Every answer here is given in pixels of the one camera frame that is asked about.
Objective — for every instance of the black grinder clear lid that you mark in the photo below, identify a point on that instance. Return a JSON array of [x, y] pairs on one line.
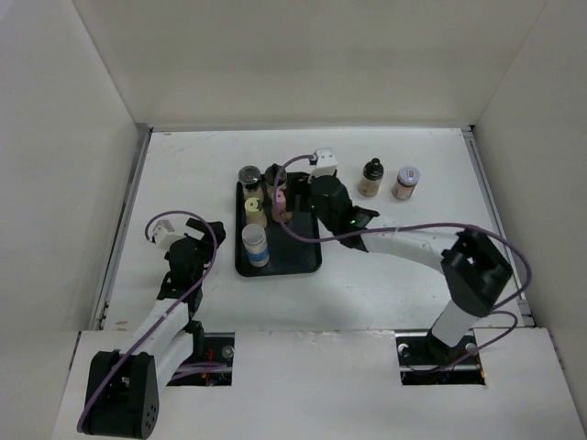
[[250, 179]]

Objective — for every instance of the silver lid red label jar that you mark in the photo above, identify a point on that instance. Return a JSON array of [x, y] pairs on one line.
[[406, 180]]

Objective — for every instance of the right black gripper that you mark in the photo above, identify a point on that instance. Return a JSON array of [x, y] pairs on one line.
[[299, 184]]

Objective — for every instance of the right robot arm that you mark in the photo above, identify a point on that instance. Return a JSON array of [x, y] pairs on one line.
[[474, 269]]

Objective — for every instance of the black plastic tray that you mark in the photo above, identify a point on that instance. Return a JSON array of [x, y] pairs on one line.
[[288, 256]]

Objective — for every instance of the black pointed cap bottle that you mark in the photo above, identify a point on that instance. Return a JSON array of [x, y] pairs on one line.
[[275, 176], [371, 179]]

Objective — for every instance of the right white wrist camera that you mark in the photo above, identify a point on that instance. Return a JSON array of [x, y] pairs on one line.
[[324, 163]]

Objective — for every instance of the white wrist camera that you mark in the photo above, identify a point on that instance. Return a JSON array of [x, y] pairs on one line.
[[324, 163], [163, 235]]

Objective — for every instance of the white lid blue band jar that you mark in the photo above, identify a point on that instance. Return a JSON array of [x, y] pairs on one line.
[[255, 242]]

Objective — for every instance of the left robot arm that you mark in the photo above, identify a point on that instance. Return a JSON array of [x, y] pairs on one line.
[[124, 385]]

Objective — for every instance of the yellow cap spice shaker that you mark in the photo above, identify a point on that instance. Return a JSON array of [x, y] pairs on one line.
[[254, 212]]

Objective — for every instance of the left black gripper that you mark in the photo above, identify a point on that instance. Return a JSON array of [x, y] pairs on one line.
[[206, 242]]

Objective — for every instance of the pink cap spice shaker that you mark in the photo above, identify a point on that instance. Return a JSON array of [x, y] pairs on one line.
[[279, 211]]

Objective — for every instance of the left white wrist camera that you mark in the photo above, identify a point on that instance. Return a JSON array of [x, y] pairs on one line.
[[163, 235]]

